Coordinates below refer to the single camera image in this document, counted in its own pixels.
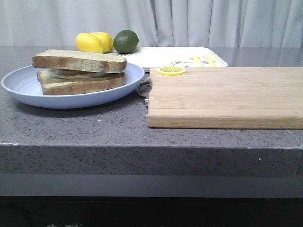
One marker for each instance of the fried egg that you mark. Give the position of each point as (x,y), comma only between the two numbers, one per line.
(74,74)

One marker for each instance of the bread slice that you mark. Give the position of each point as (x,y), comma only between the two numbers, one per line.
(79,60)
(57,86)

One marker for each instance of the light blue round plate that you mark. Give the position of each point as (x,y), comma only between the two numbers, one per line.
(23,85)

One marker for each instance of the white rectangular tray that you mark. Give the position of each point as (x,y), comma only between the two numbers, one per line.
(148,57)

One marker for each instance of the lemon slice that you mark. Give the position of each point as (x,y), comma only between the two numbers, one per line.
(171,70)

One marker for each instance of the left yellow utensil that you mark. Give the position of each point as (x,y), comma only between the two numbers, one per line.
(196,60)

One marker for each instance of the yellow utensil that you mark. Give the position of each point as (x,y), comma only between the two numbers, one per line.
(211,61)
(196,60)

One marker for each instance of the green lime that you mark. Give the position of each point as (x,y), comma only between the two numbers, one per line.
(125,41)

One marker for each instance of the right yellow utensil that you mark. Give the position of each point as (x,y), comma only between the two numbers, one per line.
(211,61)

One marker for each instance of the rear yellow lemon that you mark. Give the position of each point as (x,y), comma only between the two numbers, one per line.
(106,40)

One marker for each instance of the yellow lemon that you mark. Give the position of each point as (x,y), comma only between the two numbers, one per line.
(89,43)
(106,40)

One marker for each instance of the white curtain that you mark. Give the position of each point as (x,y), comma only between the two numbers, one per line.
(205,23)

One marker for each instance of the wooden cutting board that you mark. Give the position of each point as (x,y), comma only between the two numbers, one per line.
(227,98)

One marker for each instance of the front yellow lemon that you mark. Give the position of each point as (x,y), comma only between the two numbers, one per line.
(89,43)

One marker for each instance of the metal cutting board handle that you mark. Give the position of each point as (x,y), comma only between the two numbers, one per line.
(144,90)

